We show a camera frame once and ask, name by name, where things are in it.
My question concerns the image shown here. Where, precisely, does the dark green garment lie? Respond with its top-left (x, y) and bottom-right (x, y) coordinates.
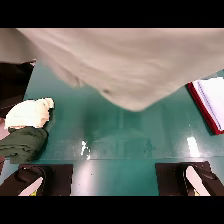
top-left (0, 111), bottom-right (56, 165)

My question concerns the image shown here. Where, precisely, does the beige T-shirt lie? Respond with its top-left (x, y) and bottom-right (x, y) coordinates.
top-left (0, 28), bottom-right (224, 112)

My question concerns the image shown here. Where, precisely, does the cream garment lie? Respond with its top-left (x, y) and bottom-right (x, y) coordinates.
top-left (4, 97), bottom-right (55, 130)

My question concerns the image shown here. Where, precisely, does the white garment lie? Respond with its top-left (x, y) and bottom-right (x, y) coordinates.
top-left (192, 77), bottom-right (224, 132)

